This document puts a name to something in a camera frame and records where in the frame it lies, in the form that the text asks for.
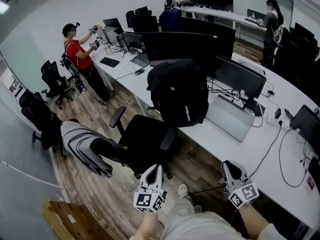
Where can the small black keyboard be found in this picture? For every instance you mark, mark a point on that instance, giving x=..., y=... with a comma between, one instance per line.
x=109, y=62

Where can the black power adapter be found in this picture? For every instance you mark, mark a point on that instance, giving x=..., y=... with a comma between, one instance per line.
x=277, y=113

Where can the wide black monitor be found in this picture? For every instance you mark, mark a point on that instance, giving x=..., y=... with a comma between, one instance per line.
x=213, y=2
x=207, y=31

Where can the black backpack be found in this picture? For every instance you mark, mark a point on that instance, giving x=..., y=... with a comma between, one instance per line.
x=180, y=96

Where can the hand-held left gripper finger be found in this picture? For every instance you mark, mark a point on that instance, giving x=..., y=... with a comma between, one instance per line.
x=143, y=176
x=160, y=176

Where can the grey cloth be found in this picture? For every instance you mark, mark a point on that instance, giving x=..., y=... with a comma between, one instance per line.
x=80, y=144

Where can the dark flat laptop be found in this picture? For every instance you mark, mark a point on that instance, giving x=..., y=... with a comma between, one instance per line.
x=141, y=60

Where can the person's grey trousers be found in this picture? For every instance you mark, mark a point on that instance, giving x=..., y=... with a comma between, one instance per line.
x=195, y=224

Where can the grey open laptop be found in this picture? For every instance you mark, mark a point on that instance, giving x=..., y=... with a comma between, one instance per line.
x=110, y=36

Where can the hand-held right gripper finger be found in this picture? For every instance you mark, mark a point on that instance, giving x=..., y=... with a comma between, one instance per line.
x=224, y=176
x=243, y=172

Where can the dark blue jacket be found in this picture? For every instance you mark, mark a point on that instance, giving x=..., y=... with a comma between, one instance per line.
x=170, y=20

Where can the person's left shoe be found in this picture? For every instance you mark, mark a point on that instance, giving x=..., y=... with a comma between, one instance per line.
x=183, y=191

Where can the pink card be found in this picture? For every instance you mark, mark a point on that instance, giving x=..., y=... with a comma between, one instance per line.
x=310, y=183

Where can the person's shoe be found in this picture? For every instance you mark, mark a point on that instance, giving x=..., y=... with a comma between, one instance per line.
x=197, y=209
x=183, y=191

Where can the person's right forearm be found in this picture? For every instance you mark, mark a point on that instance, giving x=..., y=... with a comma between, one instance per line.
x=252, y=221

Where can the person's left forearm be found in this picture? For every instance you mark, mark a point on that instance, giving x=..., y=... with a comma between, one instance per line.
x=147, y=226

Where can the black mouse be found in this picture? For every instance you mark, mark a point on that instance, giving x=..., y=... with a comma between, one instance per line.
x=139, y=71

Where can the black office chair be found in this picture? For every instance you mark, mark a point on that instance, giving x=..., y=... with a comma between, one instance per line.
x=37, y=116
x=310, y=64
x=53, y=81
x=130, y=17
x=147, y=139
x=143, y=10
x=290, y=51

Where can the person's right shoe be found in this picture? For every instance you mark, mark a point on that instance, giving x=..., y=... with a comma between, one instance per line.
x=197, y=209

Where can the small open laptop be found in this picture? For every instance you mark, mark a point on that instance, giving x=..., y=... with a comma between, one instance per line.
x=100, y=35

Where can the wall poster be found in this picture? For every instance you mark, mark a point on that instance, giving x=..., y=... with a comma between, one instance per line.
x=16, y=87

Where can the large curved black monitor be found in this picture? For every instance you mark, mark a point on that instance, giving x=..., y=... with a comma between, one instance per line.
x=180, y=46

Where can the dark thin screen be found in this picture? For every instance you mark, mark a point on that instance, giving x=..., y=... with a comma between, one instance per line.
x=112, y=24

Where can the ceiling light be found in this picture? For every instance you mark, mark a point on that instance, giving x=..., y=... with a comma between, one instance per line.
x=3, y=7

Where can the cardboard box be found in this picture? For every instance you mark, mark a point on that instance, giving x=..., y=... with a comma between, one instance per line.
x=72, y=221

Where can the white cup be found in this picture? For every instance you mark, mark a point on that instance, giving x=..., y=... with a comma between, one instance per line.
x=108, y=51

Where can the white power strip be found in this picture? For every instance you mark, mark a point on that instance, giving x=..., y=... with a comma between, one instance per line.
x=269, y=116

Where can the long white desk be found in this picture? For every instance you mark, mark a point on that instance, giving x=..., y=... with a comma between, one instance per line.
x=220, y=12

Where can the dark grey laptop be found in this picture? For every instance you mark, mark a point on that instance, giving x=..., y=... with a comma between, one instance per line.
x=306, y=124

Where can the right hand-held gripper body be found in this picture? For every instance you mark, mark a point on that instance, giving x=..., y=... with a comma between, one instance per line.
x=243, y=194

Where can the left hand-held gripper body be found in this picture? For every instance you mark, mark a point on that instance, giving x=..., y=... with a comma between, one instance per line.
x=148, y=199

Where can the small black monitor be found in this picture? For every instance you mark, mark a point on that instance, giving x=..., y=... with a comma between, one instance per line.
x=132, y=41

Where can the dark water bottle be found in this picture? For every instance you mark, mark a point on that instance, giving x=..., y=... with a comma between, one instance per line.
x=121, y=42

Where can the person's grey shirt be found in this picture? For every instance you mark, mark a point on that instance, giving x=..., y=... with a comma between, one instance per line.
x=277, y=232

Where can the closed grey laptop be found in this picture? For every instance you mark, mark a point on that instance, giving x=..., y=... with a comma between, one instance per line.
x=230, y=119

